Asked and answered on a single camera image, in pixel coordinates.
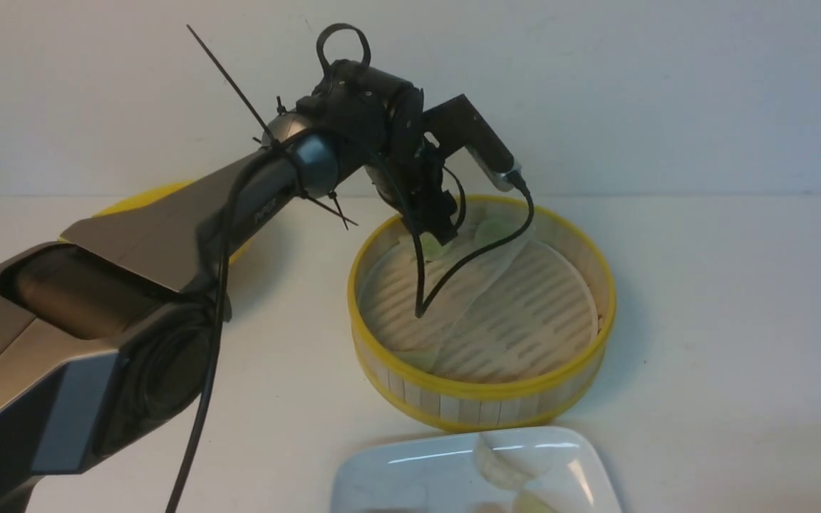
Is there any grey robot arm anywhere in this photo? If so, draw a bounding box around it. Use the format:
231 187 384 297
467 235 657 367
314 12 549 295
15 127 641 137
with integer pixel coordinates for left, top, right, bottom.
0 61 455 512

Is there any yellow bamboo steamer basket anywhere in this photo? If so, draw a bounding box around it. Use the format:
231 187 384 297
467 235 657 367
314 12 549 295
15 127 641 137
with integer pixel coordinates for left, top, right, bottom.
348 207 618 432

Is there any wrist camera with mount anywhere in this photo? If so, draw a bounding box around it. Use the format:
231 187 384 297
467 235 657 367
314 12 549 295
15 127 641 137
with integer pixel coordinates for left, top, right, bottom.
421 94 525 192

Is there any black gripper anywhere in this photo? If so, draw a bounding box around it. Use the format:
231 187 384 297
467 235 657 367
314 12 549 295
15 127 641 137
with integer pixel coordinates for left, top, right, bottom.
367 139 459 246

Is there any white square plate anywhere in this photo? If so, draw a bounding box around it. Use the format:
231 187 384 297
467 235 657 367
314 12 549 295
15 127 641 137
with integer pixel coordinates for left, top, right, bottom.
329 426 622 512

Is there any white steamer liner paper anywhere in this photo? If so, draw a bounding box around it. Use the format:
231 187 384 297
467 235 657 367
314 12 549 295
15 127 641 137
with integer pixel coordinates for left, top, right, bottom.
356 228 602 384

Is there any yellow bamboo steamer lid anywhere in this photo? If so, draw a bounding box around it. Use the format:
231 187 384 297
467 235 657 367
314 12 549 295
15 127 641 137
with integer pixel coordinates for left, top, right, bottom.
58 175 258 290

